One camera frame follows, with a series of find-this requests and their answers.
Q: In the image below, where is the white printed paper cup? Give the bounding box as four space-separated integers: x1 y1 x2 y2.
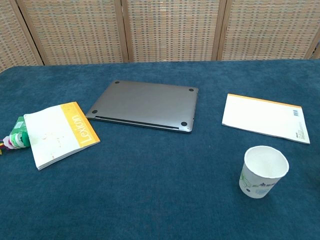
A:
238 145 290 199

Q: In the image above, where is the grey closed laptop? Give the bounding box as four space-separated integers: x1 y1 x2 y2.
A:
85 80 200 134

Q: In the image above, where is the blue carpet table cover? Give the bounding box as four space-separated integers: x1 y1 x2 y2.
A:
0 58 320 240

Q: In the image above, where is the woven bamboo folding screen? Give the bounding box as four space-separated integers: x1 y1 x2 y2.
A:
0 0 320 74

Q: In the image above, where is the white notepad with barcode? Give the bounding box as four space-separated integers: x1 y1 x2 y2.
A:
221 93 311 145

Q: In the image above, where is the notebook with orange Lexicon spine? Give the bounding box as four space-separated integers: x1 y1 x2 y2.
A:
23 101 101 171

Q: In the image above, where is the green printed card package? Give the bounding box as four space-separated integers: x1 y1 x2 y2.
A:
11 115 29 137

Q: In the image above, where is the colourful feather shuttlecock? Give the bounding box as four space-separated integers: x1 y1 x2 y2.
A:
0 131 31 156

